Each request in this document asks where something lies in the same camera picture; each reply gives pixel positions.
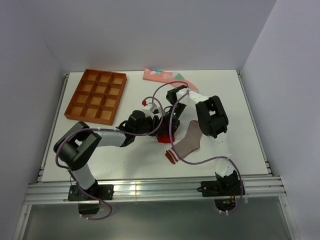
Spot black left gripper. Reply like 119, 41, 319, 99
134, 114, 167, 137

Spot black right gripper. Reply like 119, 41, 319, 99
160, 103, 187, 140

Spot red sock with bear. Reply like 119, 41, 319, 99
157, 132, 175, 144

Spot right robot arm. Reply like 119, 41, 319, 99
165, 85, 245, 197

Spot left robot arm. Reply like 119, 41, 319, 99
54, 110, 163, 200

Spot beige sock orange stripes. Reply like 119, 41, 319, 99
165, 120, 203, 164

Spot pink patterned sock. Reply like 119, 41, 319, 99
142, 68, 199, 93

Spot orange wooden compartment tray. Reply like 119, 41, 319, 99
64, 69, 127, 126

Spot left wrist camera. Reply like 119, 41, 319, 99
141, 100, 159, 119

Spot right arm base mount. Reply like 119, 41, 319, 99
196, 180, 245, 213

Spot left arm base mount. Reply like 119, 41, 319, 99
67, 184, 114, 217

